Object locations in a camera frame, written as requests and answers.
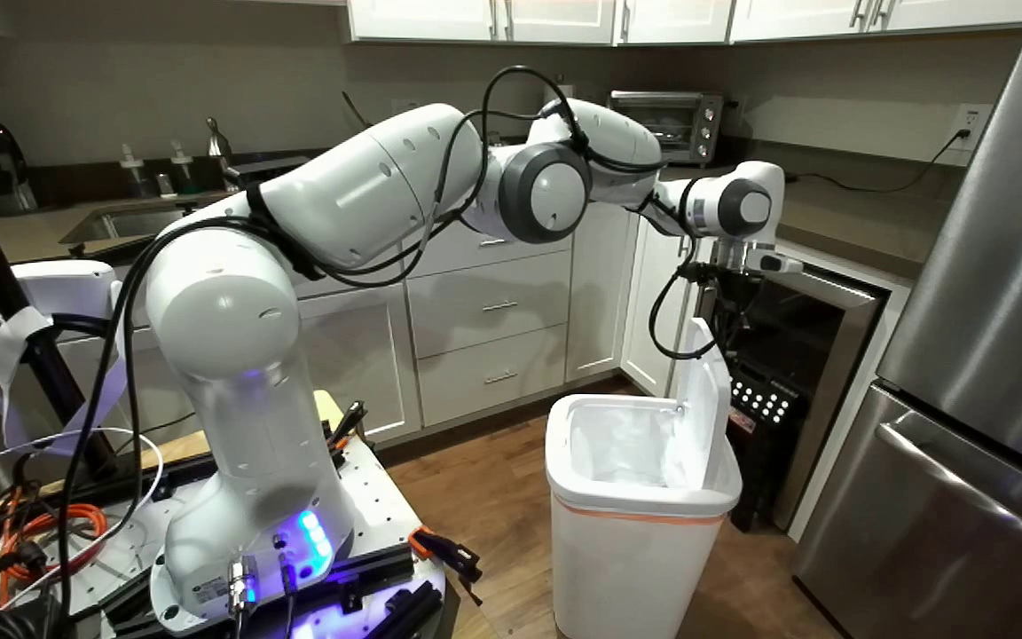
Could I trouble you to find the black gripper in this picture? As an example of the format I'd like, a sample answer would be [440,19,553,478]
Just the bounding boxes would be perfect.
[697,232,767,349]

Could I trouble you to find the white plastic bag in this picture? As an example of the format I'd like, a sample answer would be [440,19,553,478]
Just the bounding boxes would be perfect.
[665,317,740,478]

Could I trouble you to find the clear trash bag liner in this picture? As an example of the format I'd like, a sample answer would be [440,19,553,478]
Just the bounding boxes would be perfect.
[560,396,716,497]

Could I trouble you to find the white plastic trash can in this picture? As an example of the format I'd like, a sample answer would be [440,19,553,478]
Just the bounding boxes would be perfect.
[541,389,748,639]

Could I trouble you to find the black glass-door wine cooler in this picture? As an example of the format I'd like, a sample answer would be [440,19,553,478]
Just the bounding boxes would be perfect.
[699,259,893,540]

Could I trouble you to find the silver toaster oven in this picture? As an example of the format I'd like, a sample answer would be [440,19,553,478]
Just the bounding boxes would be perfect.
[604,86,727,168]

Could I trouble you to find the white lower cabinets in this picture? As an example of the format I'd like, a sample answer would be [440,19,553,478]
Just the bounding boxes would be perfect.
[295,200,707,450]

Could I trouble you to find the stainless steel refrigerator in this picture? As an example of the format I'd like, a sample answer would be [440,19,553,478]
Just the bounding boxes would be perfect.
[791,0,1022,639]

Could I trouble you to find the white upper cabinet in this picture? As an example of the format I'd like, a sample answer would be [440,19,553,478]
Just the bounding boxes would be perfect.
[727,0,1022,47]

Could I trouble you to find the black orange clamp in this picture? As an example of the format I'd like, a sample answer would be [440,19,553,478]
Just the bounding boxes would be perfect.
[405,521,490,610]

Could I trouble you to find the metal robot cart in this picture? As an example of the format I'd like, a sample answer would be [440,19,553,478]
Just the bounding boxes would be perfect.
[0,388,461,639]

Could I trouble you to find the dark kitchen faucet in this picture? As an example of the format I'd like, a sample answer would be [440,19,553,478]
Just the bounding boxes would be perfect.
[201,114,249,187]

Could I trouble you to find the soap dispenser bottle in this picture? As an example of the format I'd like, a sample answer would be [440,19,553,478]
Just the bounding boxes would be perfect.
[166,139,199,194]
[116,139,151,203]

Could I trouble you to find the kitchen sink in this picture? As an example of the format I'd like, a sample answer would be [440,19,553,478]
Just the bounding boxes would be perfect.
[56,194,206,254]

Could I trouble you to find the white plastic device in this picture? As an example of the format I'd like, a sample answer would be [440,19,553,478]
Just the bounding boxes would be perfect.
[0,254,128,411]

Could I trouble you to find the black slanted stand pole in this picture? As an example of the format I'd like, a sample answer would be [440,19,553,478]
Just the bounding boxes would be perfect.
[0,157,101,458]

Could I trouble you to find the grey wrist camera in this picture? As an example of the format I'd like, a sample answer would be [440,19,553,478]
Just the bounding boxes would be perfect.
[756,246,805,280]

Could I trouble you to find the black appliance power cord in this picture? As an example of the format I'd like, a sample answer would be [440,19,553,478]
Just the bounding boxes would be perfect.
[791,120,972,200]

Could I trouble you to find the white wall outlet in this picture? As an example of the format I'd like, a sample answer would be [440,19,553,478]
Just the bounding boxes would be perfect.
[950,98,995,146]

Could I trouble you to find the white cable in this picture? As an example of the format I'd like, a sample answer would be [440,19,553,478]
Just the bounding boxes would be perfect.
[0,422,172,564]

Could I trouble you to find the orange cable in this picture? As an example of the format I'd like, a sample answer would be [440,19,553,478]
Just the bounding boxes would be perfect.
[0,497,115,600]

